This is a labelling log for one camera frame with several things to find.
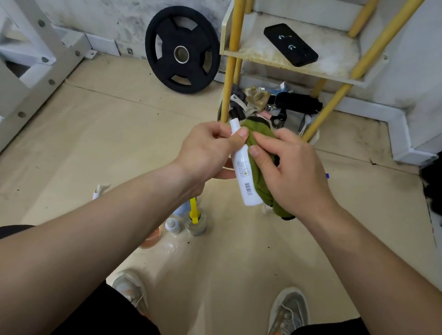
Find person's left hand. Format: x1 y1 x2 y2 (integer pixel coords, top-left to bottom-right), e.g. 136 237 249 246
168 118 250 207

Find person's right hand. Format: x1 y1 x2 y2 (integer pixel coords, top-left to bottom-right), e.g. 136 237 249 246
243 125 347 226

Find green microfibre cloth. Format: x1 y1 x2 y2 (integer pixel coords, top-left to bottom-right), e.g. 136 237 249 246
232 115 304 222

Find pale blue bottle white sprayer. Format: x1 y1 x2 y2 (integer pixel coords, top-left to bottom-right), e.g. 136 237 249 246
171 199 193 219

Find clear bottle yellow green sprayer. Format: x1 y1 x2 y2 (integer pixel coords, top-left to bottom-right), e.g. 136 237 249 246
183 196 211 238

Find orange spray bottle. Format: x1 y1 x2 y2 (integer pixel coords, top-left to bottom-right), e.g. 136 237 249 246
139 224 163 251

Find white spray bottle teal label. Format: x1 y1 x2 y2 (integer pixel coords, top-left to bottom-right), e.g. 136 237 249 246
91 181 112 203

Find white shelf yellow poles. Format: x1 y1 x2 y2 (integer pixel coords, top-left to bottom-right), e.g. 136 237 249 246
212 0 428 153

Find black phone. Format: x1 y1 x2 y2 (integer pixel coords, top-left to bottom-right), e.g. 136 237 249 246
261 21 322 69

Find person's left forearm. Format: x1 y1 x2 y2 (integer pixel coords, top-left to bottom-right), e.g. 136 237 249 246
0 150 203 335

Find person's right forearm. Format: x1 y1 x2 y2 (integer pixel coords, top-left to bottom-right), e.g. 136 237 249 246
299 205 442 335

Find person's right grey shoe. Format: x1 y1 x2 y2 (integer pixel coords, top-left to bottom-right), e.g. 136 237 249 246
257 284 313 335

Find person's grey shoe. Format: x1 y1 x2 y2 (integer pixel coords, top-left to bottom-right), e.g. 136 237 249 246
108 268 157 321
257 284 313 335

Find person's left grey shoe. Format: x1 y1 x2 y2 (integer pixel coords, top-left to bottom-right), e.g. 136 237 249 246
108 268 157 321

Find black clip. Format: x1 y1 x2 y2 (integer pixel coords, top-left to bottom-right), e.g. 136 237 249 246
227 107 248 123

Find white plastic strip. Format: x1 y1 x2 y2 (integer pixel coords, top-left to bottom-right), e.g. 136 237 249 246
297 113 313 138

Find white plastic scoop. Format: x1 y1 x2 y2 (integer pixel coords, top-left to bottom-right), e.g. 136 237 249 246
229 93 251 113

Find tan fuzzy glove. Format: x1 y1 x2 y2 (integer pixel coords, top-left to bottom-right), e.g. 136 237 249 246
242 85 272 113

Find blue white packet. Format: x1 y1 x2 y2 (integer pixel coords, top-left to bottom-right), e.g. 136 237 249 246
266 80 292 98

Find black weight plate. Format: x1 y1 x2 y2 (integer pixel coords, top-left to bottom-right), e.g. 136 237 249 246
141 3 225 97

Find black shorts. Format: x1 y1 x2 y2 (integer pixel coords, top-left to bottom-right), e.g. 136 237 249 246
0 222 442 335

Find black ring grip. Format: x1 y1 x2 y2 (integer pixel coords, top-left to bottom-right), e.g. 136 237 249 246
269 107 289 130

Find white metal rack frame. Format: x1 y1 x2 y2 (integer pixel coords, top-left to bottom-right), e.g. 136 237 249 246
0 0 103 190

